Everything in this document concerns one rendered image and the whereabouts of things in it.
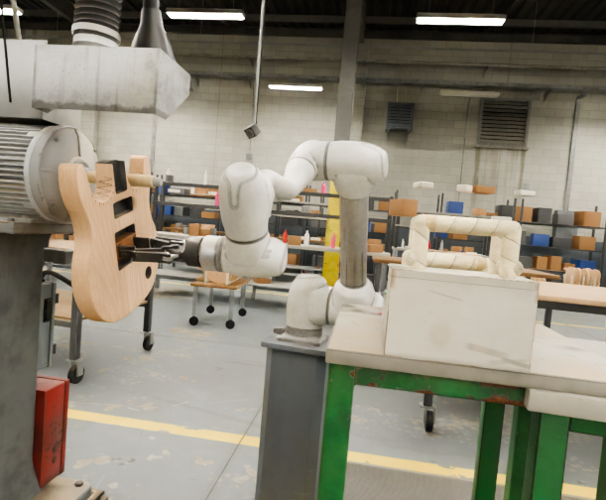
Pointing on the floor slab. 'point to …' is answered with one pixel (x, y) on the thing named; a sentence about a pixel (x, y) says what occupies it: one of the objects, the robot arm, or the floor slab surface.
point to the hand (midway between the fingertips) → (128, 246)
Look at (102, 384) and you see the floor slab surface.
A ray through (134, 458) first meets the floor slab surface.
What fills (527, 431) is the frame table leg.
